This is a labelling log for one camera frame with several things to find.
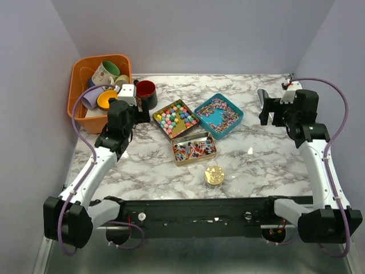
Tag silver metal scoop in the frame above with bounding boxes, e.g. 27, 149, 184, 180
257, 88, 269, 109

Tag dark tin of star candies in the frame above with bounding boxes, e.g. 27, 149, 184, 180
152, 99, 200, 141

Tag teal tin swirl lollipops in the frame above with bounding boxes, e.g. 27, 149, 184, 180
194, 93, 244, 140

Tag gold tin of lollipops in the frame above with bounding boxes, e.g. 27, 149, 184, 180
171, 132, 217, 167

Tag gold round jar lid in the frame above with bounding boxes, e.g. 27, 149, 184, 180
204, 166, 225, 183

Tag clear glass jar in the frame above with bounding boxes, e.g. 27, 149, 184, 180
204, 181, 223, 189

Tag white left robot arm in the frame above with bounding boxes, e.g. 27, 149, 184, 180
43, 99, 151, 248

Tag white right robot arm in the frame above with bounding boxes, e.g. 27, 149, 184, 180
257, 89, 363, 244

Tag black mug red inside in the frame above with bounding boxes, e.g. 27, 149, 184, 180
133, 79, 157, 110

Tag black mug yellow inside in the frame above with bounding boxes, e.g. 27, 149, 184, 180
96, 90, 117, 111

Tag cream white mug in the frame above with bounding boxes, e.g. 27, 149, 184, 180
113, 75, 130, 87

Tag lavender cup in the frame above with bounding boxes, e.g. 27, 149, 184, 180
81, 87, 104, 110

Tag white mug green inside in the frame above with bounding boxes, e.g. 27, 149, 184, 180
91, 61, 120, 90

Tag blue mug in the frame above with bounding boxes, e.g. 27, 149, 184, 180
87, 78, 95, 88

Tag orange plastic bin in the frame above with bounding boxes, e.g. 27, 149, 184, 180
67, 54, 132, 134

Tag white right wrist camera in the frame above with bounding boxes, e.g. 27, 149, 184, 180
280, 81, 302, 104

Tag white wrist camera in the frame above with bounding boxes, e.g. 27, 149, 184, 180
117, 84, 137, 106
280, 81, 302, 104

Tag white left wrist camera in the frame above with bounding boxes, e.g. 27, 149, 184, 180
117, 84, 137, 106

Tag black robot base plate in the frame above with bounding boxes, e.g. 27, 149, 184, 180
91, 195, 314, 239

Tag aluminium frame rail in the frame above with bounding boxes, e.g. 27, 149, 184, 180
34, 228, 363, 273

